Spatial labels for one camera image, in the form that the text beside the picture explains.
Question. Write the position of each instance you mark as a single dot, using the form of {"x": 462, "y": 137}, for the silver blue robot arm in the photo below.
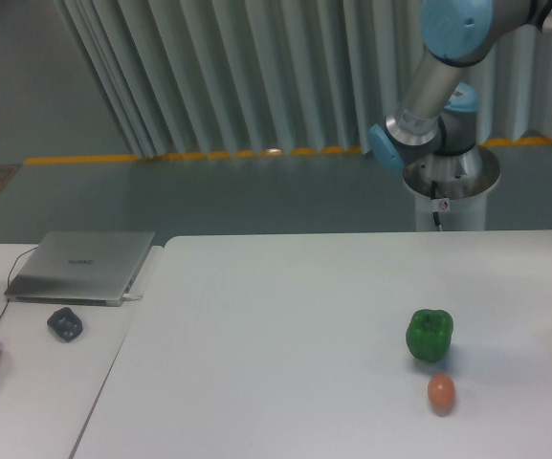
{"x": 433, "y": 81}

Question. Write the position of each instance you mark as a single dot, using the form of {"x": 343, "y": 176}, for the green bell pepper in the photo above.
{"x": 429, "y": 335}

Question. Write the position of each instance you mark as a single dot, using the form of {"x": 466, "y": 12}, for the small black plastic device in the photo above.
{"x": 66, "y": 324}

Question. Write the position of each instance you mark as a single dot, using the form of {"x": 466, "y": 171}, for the silver closed laptop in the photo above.
{"x": 82, "y": 268}

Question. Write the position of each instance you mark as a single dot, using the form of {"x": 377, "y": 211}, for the white usb dongle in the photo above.
{"x": 129, "y": 297}

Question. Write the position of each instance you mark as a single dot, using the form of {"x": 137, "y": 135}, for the pale corrugated curtain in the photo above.
{"x": 186, "y": 77}

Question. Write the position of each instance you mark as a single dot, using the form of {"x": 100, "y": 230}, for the brown egg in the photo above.
{"x": 441, "y": 393}

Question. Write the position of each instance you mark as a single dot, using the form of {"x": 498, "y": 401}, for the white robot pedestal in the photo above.
{"x": 451, "y": 192}

